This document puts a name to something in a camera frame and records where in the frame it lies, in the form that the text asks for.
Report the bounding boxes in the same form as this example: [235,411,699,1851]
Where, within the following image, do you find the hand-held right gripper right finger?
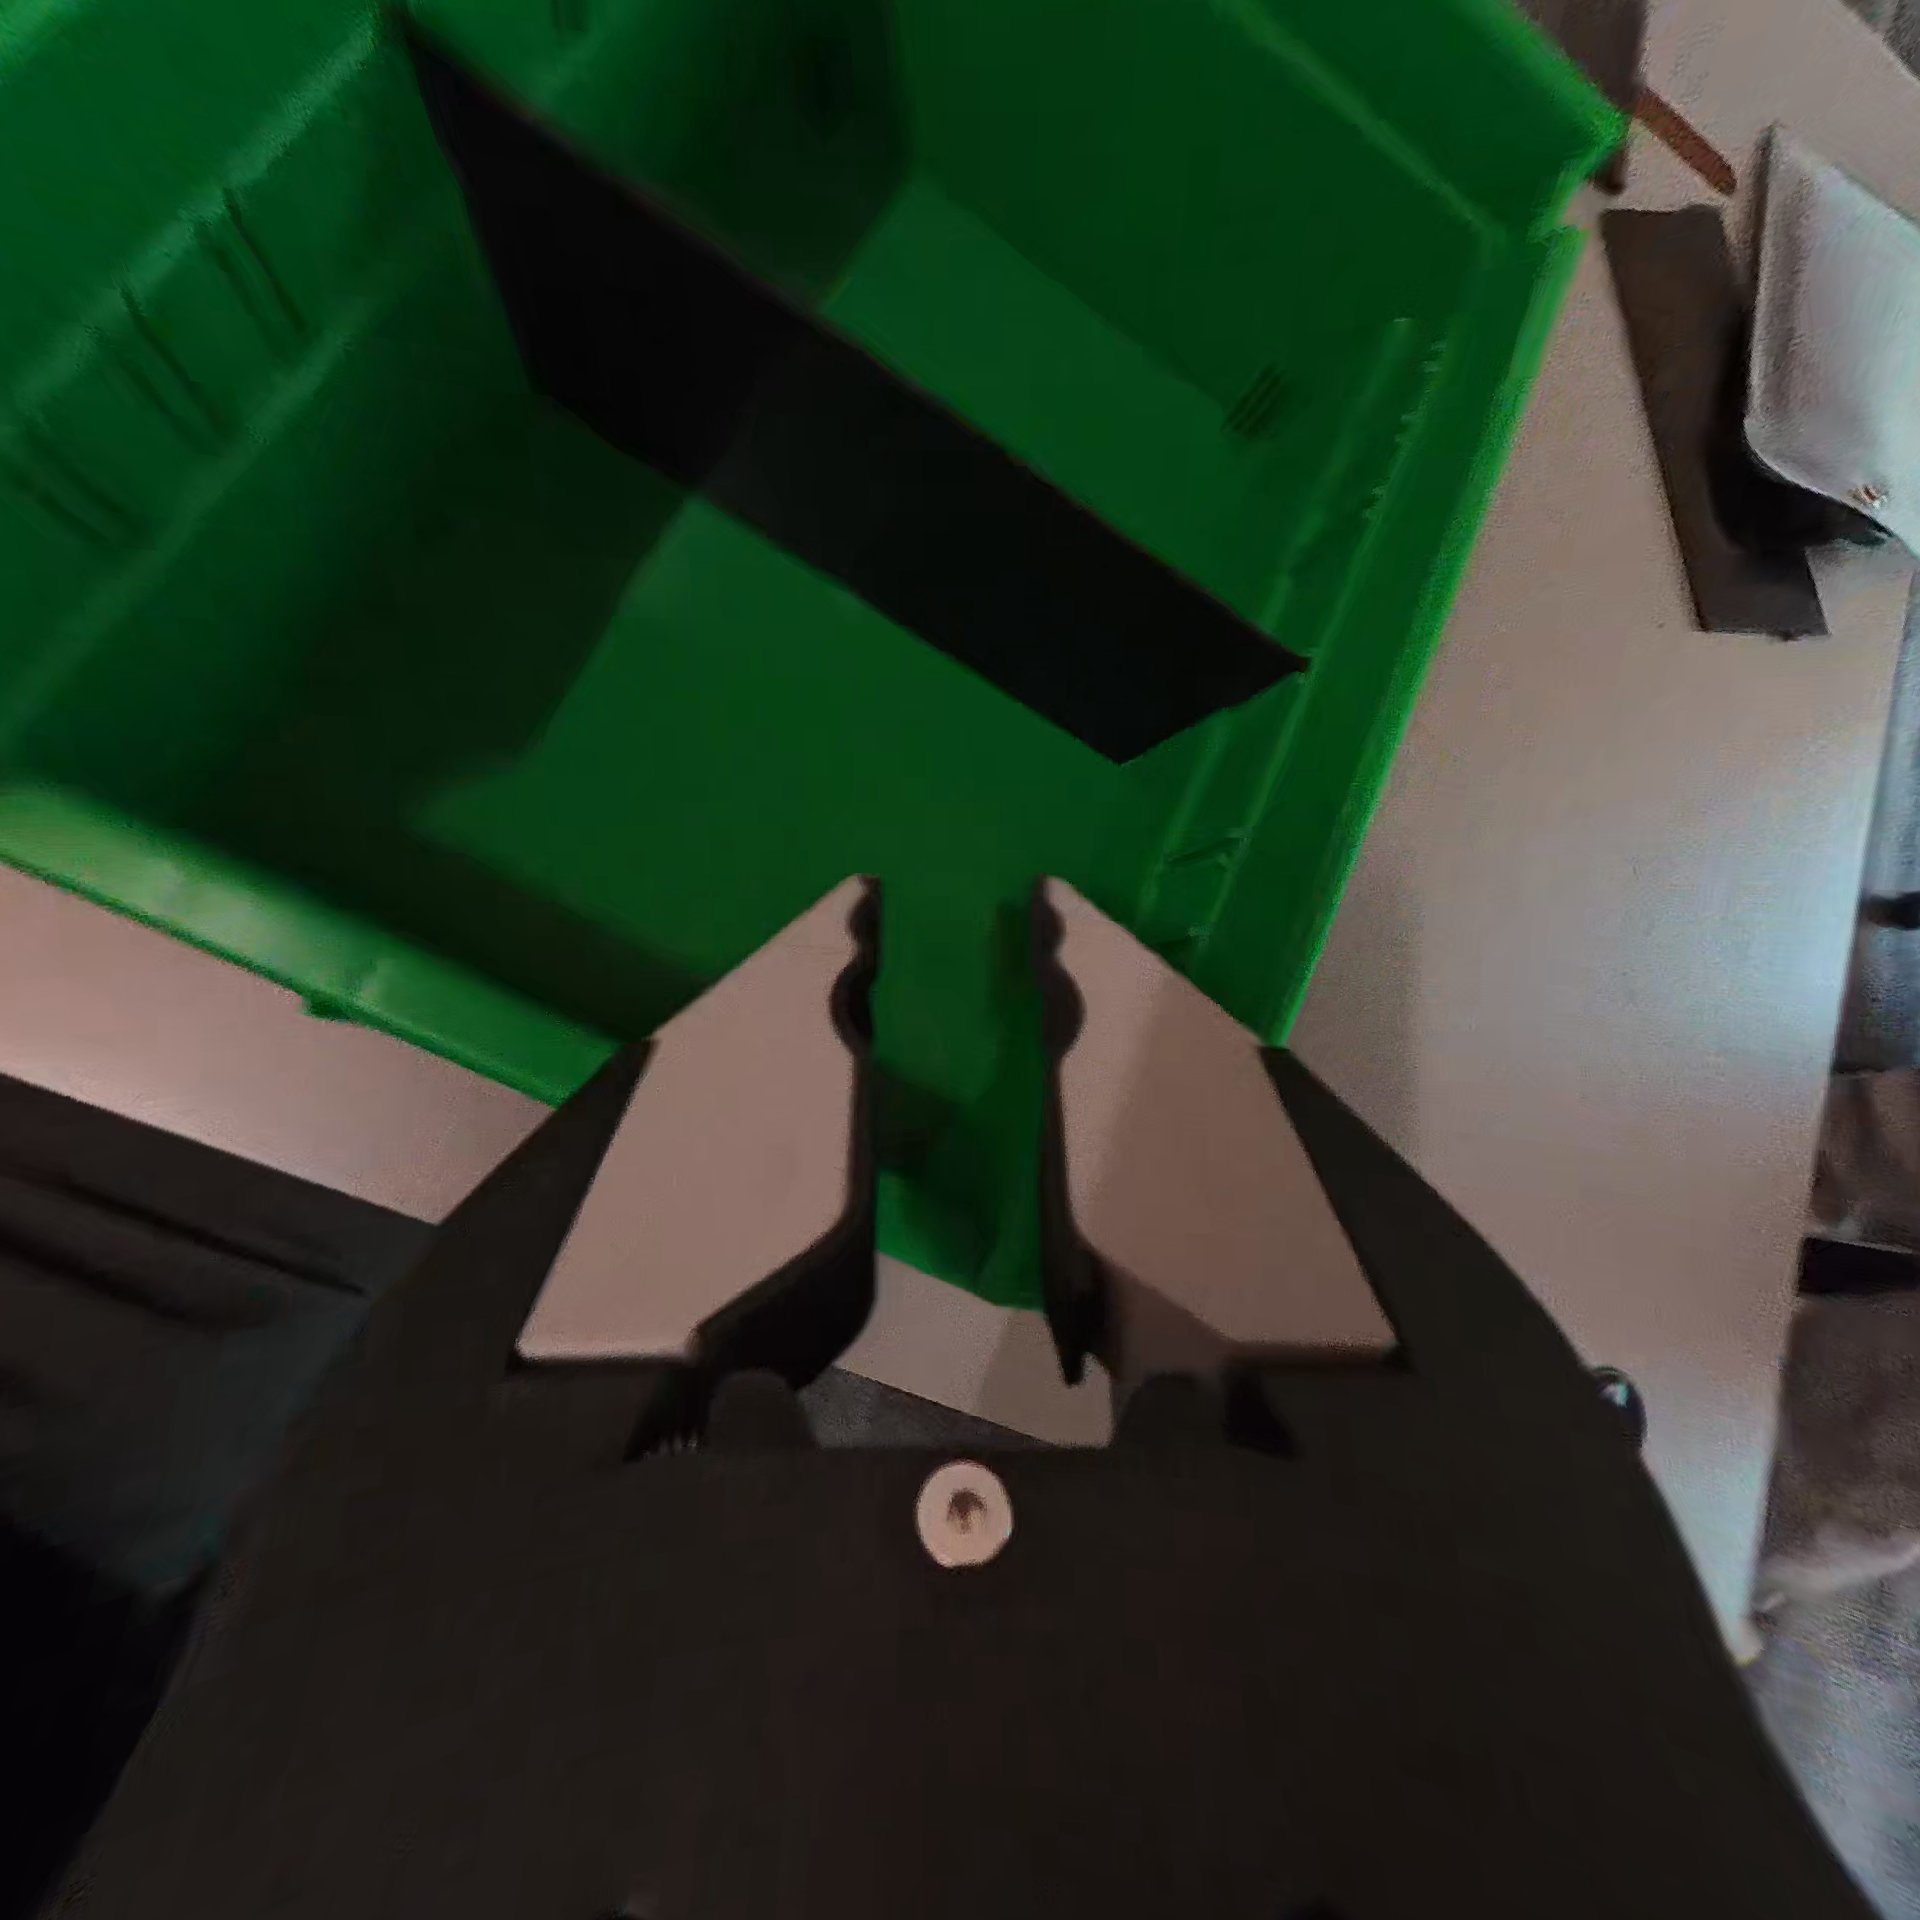
[1026,873,1409,1396]

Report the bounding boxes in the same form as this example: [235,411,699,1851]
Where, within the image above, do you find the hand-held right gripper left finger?
[516,873,892,1396]

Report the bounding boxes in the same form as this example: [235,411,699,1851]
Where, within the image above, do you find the green plastic bin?
[0,0,1634,1312]

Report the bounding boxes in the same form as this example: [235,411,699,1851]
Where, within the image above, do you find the black bin divider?
[404,32,1313,768]

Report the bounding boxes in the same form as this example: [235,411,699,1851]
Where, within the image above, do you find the black mat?
[1602,208,1829,640]

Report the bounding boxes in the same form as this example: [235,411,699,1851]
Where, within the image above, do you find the grey cushion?
[1741,129,1920,558]

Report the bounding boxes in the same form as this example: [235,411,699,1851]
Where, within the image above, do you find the brown chair leg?
[1629,82,1739,197]

